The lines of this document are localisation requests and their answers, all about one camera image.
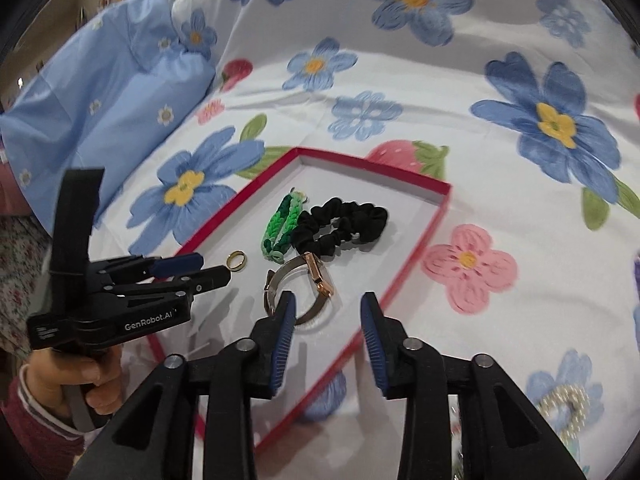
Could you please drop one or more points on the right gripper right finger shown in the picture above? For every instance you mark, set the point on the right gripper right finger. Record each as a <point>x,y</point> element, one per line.
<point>503,436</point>

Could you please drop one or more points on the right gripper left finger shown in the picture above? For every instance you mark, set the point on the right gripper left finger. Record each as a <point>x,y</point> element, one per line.
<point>152,435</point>

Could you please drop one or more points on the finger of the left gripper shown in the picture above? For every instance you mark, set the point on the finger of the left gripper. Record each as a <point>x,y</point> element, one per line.
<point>176,266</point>
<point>202,281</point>

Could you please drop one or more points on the silver wrist watch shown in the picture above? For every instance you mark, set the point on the silver wrist watch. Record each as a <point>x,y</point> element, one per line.
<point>307,276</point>

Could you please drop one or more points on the black velvet scrunchie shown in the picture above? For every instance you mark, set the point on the black velvet scrunchie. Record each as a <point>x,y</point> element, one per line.
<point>325,228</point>

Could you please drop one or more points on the red sleeve forearm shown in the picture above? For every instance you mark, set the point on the red sleeve forearm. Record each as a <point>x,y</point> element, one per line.
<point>34,443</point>

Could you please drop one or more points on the left hand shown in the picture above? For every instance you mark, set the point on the left hand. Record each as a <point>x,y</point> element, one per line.
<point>47,372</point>

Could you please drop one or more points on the red shallow tray box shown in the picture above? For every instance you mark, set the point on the red shallow tray box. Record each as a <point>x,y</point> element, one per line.
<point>252,228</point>

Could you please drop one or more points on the light blue pillow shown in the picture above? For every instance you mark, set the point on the light blue pillow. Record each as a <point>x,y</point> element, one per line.
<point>106,99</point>

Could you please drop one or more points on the floral white bed sheet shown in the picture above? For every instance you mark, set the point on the floral white bed sheet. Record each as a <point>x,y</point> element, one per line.
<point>529,109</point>

